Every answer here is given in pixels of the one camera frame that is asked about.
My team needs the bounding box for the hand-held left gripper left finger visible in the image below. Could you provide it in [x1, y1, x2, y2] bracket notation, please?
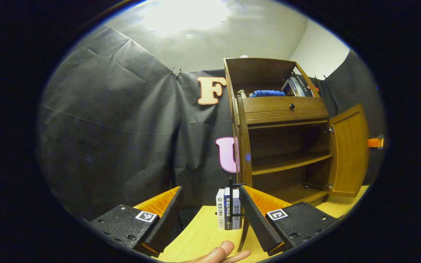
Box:
[86, 186, 183, 257]

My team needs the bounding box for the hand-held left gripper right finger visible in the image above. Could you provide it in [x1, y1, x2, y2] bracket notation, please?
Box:
[238, 185, 339, 256]

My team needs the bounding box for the wooden cabinet door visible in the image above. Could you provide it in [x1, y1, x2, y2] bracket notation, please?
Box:
[228, 95, 254, 188]
[327, 103, 371, 198]

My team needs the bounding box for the wooden double-door shoe cabinet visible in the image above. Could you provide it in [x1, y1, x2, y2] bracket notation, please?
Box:
[223, 57, 333, 205]

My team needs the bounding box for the light grey standing book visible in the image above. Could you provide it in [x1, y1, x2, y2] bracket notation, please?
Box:
[232, 188, 241, 230]

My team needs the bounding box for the white standing book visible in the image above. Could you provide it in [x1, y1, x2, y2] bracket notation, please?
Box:
[216, 188, 225, 230]

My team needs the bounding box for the black spine book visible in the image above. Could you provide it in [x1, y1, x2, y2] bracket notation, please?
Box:
[296, 74, 314, 97]

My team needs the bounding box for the pale green spine book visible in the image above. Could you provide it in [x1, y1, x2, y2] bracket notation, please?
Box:
[289, 76, 306, 97]

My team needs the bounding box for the white blue shelf book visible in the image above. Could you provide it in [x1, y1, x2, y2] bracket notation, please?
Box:
[281, 79, 295, 97]

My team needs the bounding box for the black backdrop cloth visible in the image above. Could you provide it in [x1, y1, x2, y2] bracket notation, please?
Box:
[38, 26, 386, 221]

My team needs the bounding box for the blue folded towel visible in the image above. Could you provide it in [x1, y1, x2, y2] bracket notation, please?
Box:
[250, 90, 286, 98]

